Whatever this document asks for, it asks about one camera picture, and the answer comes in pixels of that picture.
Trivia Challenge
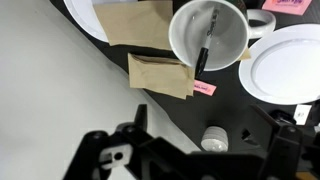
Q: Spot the left brown paper bag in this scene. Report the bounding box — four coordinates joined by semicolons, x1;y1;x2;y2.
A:
93;0;173;50

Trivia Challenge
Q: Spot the large white plate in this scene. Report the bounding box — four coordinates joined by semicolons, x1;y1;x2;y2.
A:
238;24;320;105

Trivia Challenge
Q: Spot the white ribbed flower vase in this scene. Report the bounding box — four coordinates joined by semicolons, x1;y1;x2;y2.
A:
201;126;229;152

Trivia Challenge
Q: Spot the white green mug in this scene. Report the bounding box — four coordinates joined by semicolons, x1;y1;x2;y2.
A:
168;0;276;71

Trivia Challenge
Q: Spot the grey black marker pen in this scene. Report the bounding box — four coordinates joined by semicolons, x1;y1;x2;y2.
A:
195;8;219;79

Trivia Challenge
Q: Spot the right brown paper bag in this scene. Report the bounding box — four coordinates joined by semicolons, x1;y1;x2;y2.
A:
128;53;194;99

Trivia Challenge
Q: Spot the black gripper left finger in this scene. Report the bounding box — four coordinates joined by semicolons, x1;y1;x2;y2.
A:
134;104;148;131

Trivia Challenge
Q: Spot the white plate at table edge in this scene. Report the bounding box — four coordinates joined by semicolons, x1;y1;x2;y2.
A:
63;0;108;42

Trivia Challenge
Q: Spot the brown paper bag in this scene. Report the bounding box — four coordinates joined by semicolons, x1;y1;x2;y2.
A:
128;53;194;99
93;0;173;50

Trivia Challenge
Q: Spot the pink sweetener packet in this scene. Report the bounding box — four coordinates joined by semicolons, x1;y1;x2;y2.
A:
194;80;216;96

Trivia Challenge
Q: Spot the yellow packet by mug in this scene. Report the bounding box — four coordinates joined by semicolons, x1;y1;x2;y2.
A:
238;48;251;61

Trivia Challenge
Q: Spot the small white label card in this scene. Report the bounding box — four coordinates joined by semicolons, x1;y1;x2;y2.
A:
294;104;312;125

